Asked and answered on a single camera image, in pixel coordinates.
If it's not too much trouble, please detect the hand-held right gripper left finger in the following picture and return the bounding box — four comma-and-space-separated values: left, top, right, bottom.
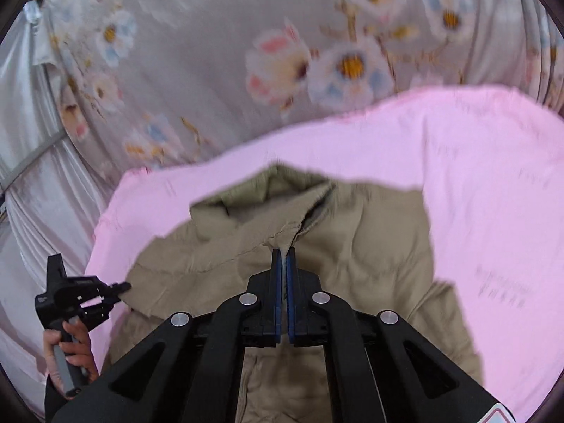
55, 248, 283, 423

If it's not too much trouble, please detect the person's left hand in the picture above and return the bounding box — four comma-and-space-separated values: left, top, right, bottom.
43, 319, 100, 399

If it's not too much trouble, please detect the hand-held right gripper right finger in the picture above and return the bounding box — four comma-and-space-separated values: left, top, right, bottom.
286, 248, 517, 423

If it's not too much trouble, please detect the khaki padded jacket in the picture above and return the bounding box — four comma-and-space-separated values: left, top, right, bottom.
103, 164, 484, 423

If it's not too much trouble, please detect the pale satin curtain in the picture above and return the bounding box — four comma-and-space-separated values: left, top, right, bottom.
0, 0, 116, 406

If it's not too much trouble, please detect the grey floral bedsheet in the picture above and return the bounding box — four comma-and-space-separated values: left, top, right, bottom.
44, 0, 564, 182

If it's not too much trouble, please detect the pink printed sheet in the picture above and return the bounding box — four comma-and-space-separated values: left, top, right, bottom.
84, 85, 564, 423

